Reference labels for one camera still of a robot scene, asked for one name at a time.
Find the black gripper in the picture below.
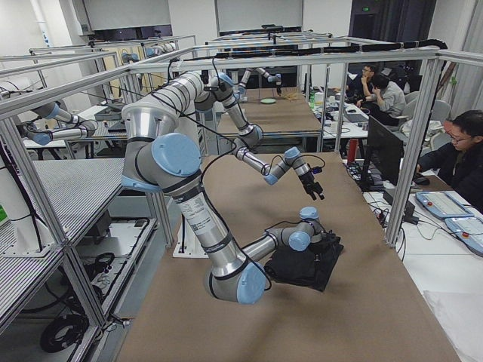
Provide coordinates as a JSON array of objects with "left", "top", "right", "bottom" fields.
[
  {"left": 300, "top": 172, "right": 325, "bottom": 201},
  {"left": 319, "top": 232, "right": 340, "bottom": 248}
]

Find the black graphic t-shirt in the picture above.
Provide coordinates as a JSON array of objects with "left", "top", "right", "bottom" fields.
[{"left": 264, "top": 236, "right": 344, "bottom": 292}]

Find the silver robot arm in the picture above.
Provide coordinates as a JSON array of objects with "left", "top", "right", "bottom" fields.
[
  {"left": 150, "top": 72, "right": 324, "bottom": 200},
  {"left": 122, "top": 102, "right": 343, "bottom": 304}
]

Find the black Huawei monitor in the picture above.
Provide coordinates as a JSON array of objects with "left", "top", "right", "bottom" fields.
[{"left": 359, "top": 116, "right": 404, "bottom": 192}]

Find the green plate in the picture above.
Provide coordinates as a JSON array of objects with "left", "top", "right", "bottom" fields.
[{"left": 260, "top": 98, "right": 276, "bottom": 105}]

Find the person in black shirt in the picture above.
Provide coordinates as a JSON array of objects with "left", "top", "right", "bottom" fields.
[{"left": 346, "top": 64, "right": 377, "bottom": 100}]

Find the teach pendant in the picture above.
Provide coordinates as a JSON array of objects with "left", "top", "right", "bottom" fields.
[
  {"left": 415, "top": 192, "right": 474, "bottom": 219},
  {"left": 445, "top": 217, "right": 483, "bottom": 256}
]

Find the person in grey hoodie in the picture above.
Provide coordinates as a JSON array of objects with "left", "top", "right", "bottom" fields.
[{"left": 363, "top": 74, "right": 406, "bottom": 126}]

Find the person in dark jacket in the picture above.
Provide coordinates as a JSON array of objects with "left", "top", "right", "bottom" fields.
[{"left": 417, "top": 110, "right": 482, "bottom": 211}]

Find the white paper sheet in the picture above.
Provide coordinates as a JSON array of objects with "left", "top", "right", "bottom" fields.
[{"left": 423, "top": 290, "right": 482, "bottom": 361}]

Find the aluminium equipment rack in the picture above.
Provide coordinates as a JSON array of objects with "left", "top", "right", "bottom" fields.
[{"left": 1, "top": 158, "right": 164, "bottom": 361}]

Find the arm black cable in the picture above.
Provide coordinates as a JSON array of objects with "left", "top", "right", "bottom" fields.
[{"left": 150, "top": 86, "right": 280, "bottom": 291}]

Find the aluminium frame post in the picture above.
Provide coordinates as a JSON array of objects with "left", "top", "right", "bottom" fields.
[{"left": 385, "top": 57, "right": 444, "bottom": 249}]

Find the overhead aluminium frame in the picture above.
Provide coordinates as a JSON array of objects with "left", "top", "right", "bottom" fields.
[{"left": 1, "top": 36, "right": 482, "bottom": 121}]

